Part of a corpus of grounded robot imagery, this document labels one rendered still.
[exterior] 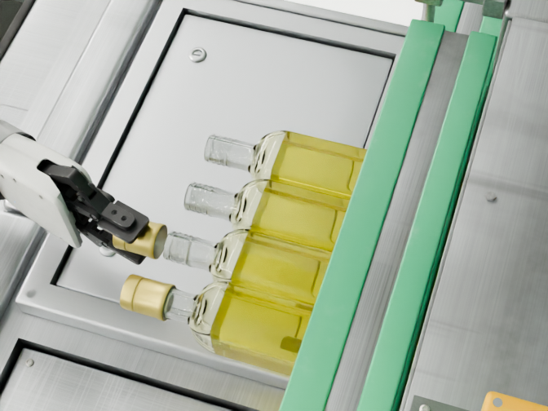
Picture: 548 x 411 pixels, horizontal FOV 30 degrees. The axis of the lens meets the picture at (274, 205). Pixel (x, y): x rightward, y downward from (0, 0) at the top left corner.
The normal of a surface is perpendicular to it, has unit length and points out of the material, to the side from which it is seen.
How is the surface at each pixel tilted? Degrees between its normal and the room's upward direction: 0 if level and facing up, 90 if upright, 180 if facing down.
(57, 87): 90
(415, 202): 90
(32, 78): 90
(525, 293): 90
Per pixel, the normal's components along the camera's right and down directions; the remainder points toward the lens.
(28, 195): -0.56, 0.69
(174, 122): -0.05, -0.51
